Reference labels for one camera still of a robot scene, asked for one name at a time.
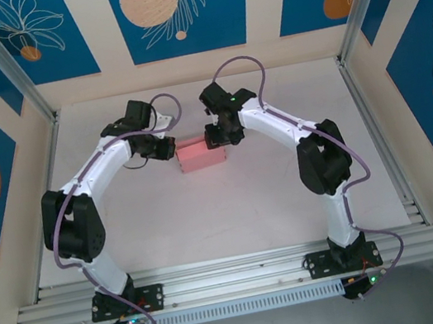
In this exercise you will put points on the aluminium side rail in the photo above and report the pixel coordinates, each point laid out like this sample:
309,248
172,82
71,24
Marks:
380,141
43,167

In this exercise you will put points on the aluminium mounting rail beam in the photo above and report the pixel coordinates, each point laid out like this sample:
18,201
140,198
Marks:
236,276

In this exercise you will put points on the pink paper box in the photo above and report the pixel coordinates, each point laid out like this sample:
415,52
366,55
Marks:
199,158

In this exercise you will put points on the black right controller board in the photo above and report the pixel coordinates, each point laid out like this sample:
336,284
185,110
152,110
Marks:
358,286

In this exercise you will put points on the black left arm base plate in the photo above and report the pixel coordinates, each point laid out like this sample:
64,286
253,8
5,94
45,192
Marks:
152,297

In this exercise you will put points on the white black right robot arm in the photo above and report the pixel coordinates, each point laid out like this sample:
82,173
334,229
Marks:
272,118

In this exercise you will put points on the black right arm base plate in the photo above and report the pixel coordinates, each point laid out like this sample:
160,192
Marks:
318,263

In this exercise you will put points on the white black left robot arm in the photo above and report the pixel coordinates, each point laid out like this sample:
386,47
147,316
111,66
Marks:
95,166

